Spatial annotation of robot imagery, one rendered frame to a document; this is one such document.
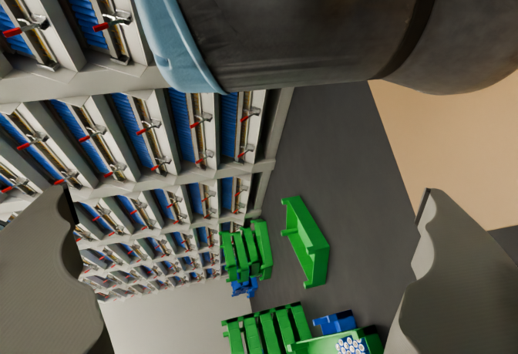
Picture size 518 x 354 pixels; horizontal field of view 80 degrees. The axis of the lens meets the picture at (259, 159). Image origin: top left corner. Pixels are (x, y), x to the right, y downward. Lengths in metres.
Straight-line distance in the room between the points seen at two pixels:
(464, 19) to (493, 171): 0.14
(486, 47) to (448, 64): 0.02
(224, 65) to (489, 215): 0.27
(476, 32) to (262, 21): 0.15
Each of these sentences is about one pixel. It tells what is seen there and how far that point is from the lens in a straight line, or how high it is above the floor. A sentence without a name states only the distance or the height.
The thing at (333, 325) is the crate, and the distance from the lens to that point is 1.31.
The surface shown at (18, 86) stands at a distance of 1.13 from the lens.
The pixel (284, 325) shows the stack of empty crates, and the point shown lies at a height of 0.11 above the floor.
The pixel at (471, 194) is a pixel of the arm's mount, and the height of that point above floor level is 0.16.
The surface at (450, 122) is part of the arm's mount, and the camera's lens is 0.37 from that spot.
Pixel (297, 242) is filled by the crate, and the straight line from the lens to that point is 1.41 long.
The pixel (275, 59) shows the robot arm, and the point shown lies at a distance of 0.22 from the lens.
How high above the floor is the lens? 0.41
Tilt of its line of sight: 11 degrees down
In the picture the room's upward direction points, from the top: 99 degrees counter-clockwise
